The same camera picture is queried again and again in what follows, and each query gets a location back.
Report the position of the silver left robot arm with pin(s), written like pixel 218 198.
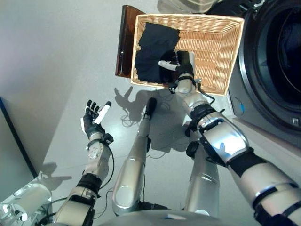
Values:
pixel 96 160

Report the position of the silver right robot leg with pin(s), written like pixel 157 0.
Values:
pixel 202 183

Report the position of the round glass washing machine door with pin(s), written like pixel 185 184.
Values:
pixel 188 4

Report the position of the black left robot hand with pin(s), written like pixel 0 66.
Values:
pixel 90 124

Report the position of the brown acrylic stand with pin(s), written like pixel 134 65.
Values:
pixel 127 47

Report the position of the silver robot leg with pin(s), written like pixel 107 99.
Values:
pixel 202 183
pixel 131 169

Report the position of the silver left robot leg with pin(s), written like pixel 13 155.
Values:
pixel 131 169

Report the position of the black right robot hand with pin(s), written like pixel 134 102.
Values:
pixel 185 66

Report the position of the grey washing machine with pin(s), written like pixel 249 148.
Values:
pixel 251 70

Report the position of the black garment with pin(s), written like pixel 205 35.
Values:
pixel 155 51

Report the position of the grey robot torso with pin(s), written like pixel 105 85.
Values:
pixel 176 217

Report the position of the rectangular wicker laundry basket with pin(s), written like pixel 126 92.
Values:
pixel 211 47

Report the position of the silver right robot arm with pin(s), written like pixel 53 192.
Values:
pixel 225 139

